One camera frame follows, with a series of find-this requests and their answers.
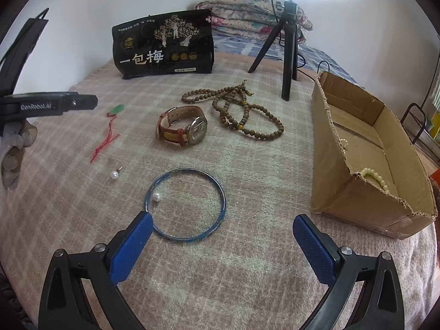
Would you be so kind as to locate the pink checked blanket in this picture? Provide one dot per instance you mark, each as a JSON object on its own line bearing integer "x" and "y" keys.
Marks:
{"x": 224, "y": 256}

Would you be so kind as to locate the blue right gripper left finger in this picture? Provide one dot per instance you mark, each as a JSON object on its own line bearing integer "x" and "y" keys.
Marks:
{"x": 64, "y": 303}

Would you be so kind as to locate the folded floral quilt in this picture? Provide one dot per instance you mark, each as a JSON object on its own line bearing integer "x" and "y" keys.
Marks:
{"x": 253, "y": 19}

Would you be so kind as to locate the green jade red cord pendant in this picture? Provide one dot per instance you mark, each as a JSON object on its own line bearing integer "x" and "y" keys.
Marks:
{"x": 111, "y": 116}

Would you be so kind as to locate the black clothes rack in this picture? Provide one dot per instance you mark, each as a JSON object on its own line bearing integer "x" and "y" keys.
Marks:
{"x": 421, "y": 121}

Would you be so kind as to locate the cardboard box tray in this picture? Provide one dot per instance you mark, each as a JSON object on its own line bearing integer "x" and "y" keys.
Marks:
{"x": 365, "y": 169}

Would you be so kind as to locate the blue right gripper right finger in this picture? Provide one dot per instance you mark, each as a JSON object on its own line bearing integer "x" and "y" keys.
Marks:
{"x": 380, "y": 302}

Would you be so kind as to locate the black snack bag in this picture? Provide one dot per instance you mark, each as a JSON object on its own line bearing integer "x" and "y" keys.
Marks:
{"x": 168, "y": 43}

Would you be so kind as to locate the black tripod stand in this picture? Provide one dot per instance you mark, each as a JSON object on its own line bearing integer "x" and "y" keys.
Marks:
{"x": 287, "y": 22}

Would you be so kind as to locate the gloved left hand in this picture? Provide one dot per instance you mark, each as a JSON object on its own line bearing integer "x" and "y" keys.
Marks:
{"x": 16, "y": 137}

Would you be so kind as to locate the white pearl earring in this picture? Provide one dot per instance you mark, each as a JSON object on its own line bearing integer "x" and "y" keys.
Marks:
{"x": 155, "y": 199}
{"x": 115, "y": 173}

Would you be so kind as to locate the brown leather wristwatch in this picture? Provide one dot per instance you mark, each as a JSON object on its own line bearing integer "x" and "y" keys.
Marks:
{"x": 184, "y": 125}

